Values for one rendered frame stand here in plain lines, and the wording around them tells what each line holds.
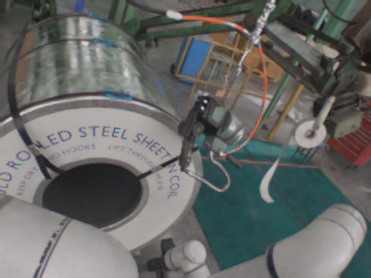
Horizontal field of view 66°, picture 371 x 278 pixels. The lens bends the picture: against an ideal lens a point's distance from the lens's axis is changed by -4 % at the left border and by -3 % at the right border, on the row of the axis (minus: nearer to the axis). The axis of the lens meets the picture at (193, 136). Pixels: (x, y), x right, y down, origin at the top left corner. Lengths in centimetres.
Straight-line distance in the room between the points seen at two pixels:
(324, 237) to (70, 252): 51
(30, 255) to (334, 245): 56
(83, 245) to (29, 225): 7
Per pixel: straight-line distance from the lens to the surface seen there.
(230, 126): 130
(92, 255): 42
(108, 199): 192
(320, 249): 69
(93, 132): 133
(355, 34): 155
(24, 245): 43
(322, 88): 161
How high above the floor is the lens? 192
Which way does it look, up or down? 28 degrees down
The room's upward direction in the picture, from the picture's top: 25 degrees clockwise
